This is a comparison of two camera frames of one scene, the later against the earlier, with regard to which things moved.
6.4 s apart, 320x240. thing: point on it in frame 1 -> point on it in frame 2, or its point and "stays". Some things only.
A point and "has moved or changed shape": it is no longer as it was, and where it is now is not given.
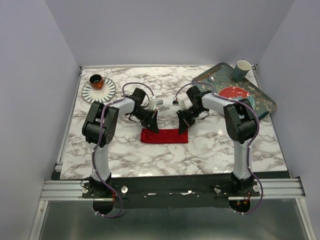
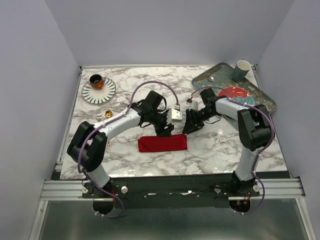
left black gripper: [151, 123] -> [160, 132]
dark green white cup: [240, 70] stays
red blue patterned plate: [238, 93] stays
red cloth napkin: [164, 136] has moved or changed shape
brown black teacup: [96, 81] stays
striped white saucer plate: [91, 95] stays
